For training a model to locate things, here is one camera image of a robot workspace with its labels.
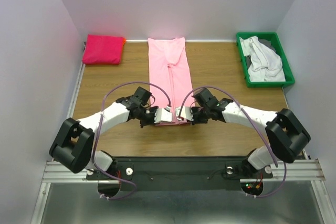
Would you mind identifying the light pink t shirt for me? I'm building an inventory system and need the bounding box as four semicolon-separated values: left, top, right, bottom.
148;38;194;125

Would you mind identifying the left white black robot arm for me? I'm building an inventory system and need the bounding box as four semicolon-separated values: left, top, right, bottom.
49;87;158;179

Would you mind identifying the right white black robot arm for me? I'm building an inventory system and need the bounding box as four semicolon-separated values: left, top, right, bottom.
190;88;311;177

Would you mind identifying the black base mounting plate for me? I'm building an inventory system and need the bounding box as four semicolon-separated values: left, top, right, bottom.
86;156;274;193

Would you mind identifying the white crumpled t shirt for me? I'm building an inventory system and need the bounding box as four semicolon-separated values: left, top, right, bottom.
239;36;286;82

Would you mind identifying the folded magenta t shirt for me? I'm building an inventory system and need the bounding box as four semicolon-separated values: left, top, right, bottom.
82;35;124;65

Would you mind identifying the green plastic bin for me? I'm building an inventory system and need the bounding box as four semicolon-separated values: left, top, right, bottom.
236;31;295;88

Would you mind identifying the grey garment in bin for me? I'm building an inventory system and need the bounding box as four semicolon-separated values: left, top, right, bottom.
258;38;276;52

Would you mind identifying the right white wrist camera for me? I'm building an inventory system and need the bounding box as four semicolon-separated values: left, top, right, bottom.
175;106;193;122

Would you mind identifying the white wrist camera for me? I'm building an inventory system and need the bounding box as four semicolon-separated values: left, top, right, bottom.
154;106;173;124
175;106;193;122

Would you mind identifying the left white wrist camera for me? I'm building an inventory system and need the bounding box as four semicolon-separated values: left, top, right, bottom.
154;106;173;124

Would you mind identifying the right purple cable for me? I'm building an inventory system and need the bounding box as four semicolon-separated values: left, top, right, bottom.
178;86;287;199

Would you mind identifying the aluminium extrusion rail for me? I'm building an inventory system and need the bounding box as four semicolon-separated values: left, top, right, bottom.
42;159;325;183

